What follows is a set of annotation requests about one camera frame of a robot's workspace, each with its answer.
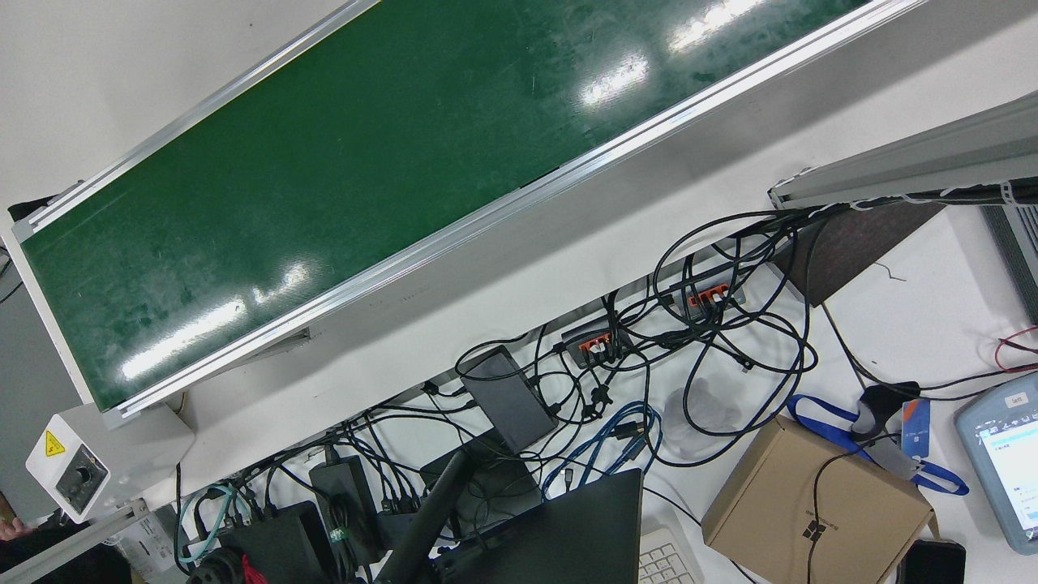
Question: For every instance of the black pole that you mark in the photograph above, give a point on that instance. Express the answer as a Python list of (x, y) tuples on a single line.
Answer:
[(430, 511)]

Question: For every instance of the grey vented device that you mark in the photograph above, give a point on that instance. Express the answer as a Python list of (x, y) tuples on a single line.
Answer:
[(1022, 251)]

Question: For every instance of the black flat device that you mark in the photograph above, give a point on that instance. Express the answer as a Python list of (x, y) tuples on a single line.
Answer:
[(499, 487)]

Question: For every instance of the white control box with knob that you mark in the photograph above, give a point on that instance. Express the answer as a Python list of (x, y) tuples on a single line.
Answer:
[(122, 454)]

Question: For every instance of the blue orange badge card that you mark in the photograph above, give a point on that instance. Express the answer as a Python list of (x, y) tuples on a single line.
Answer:
[(916, 430)]

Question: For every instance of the black power adapter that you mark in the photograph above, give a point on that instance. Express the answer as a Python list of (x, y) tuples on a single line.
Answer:
[(345, 487)]

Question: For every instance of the green conveyor belt aluminium frame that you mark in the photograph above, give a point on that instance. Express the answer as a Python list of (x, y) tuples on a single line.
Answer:
[(405, 162)]

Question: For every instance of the grey teach pendant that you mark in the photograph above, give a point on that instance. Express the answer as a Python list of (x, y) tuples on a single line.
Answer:
[(997, 422)]

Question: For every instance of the white keyboard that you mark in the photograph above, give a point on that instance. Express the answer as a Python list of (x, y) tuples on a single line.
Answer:
[(665, 564)]

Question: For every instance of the dark grey hub box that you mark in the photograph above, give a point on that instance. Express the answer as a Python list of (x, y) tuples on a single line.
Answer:
[(511, 397)]

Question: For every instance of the black power strip orange switches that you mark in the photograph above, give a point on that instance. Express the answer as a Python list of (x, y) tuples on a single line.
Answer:
[(580, 334)]

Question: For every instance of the clear plastic bag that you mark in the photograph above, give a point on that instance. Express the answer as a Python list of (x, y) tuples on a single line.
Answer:
[(714, 414)]

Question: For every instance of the black round knob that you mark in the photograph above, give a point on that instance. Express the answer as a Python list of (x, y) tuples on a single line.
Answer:
[(212, 569)]

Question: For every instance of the grey power strip orange switches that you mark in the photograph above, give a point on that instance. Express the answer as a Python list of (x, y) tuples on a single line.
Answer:
[(714, 296)]

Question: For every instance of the aluminium bar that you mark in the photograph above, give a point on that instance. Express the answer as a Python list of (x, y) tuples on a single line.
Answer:
[(73, 543)]

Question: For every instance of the dark brown panel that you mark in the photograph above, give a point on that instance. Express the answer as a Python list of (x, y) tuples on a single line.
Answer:
[(851, 243)]

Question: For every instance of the brown cardboard box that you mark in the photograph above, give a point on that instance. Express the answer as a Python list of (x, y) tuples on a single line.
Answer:
[(770, 503)]

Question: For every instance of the grey aluminium profile beam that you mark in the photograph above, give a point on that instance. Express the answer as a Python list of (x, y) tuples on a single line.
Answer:
[(932, 162)]

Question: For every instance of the white labelled box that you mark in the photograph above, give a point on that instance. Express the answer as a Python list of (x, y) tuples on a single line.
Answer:
[(150, 543)]

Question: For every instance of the grey tag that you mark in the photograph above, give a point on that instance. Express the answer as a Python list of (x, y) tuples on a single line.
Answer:
[(892, 458)]

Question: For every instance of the black phone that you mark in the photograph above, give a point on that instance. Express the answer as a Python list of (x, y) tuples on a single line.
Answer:
[(932, 564)]

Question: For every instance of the black box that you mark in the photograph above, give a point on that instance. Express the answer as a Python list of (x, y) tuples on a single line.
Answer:
[(276, 543)]

